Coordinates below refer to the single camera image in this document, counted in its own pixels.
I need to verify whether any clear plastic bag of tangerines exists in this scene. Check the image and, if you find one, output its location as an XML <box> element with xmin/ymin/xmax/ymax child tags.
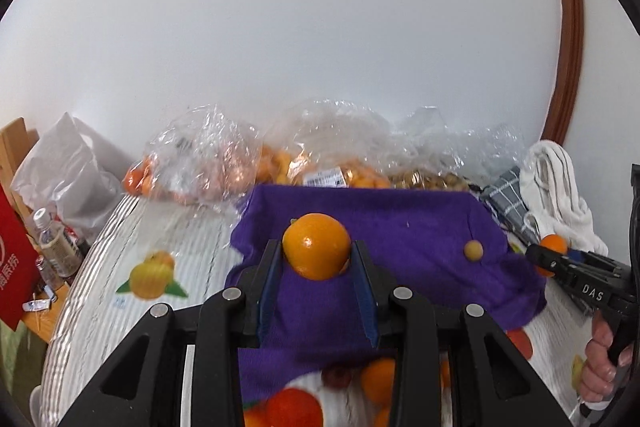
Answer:
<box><xmin>122</xmin><ymin>104</ymin><xmax>263</xmax><ymax>210</ymax></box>

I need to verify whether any small white packet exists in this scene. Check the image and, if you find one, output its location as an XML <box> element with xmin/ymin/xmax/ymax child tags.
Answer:
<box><xmin>22</xmin><ymin>298</ymin><xmax>57</xmax><ymax>314</ymax></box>

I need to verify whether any red paper bag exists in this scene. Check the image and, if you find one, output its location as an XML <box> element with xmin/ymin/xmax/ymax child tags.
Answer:
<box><xmin>0</xmin><ymin>184</ymin><xmax>41</xmax><ymax>330</ymax></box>

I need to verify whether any clear plastic bag of longans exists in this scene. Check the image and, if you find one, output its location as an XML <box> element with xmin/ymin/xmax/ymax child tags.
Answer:
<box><xmin>387</xmin><ymin>106</ymin><xmax>526</xmax><ymax>194</ymax></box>

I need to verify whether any person's right hand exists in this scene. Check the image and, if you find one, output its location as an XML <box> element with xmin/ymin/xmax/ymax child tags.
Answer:
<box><xmin>579</xmin><ymin>319</ymin><xmax>616</xmax><ymax>409</ymax></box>

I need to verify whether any clear water bottle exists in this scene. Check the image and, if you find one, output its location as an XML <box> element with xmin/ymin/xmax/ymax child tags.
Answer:
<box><xmin>32</xmin><ymin>208</ymin><xmax>83</xmax><ymax>278</ymax></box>

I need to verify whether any large orange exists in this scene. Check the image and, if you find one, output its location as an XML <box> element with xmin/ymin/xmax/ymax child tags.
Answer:
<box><xmin>282</xmin><ymin>213</ymin><xmax>352</xmax><ymax>282</ymax></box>

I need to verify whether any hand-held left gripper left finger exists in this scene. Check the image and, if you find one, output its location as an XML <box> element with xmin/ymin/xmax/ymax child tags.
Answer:
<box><xmin>57</xmin><ymin>239</ymin><xmax>286</xmax><ymax>427</ymax></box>

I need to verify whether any clear bag of small oranges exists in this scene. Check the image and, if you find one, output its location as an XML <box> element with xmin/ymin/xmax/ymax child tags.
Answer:
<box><xmin>257</xmin><ymin>97</ymin><xmax>396</xmax><ymax>190</ymax></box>

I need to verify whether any fruit printed tablecloth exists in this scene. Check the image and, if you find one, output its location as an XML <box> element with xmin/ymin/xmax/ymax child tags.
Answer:
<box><xmin>39</xmin><ymin>192</ymin><xmax>608</xmax><ymax>427</ymax></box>

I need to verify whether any grey checked cloth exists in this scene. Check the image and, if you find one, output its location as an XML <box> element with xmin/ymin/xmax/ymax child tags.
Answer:
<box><xmin>480</xmin><ymin>166</ymin><xmax>543</xmax><ymax>258</ymax></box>

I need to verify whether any small orange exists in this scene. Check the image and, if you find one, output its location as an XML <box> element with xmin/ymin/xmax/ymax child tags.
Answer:
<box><xmin>539</xmin><ymin>234</ymin><xmax>570</xmax><ymax>279</ymax></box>

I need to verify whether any white striped towel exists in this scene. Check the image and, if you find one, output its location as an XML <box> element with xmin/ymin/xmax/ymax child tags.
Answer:
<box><xmin>519</xmin><ymin>139</ymin><xmax>610</xmax><ymax>258</ymax></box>

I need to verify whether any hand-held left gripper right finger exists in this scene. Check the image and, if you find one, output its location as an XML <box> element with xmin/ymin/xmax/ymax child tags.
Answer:
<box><xmin>350</xmin><ymin>239</ymin><xmax>573</xmax><ymax>427</ymax></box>

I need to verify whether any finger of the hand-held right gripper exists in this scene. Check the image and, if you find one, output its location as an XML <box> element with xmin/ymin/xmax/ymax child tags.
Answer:
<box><xmin>525</xmin><ymin>243</ymin><xmax>633</xmax><ymax>307</ymax></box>
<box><xmin>566</xmin><ymin>248</ymin><xmax>633</xmax><ymax>282</ymax></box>

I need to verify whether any brown wooden door frame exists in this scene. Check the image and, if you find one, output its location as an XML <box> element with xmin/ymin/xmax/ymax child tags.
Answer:
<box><xmin>547</xmin><ymin>0</ymin><xmax>586</xmax><ymax>148</ymax></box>

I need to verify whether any white plastic bag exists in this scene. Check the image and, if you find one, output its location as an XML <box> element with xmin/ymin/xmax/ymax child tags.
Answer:
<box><xmin>10</xmin><ymin>112</ymin><xmax>133</xmax><ymax>233</ymax></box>

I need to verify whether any purple towel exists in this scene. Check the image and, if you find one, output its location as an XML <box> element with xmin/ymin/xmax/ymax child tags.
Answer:
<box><xmin>223</xmin><ymin>184</ymin><xmax>547</xmax><ymax>405</ymax></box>

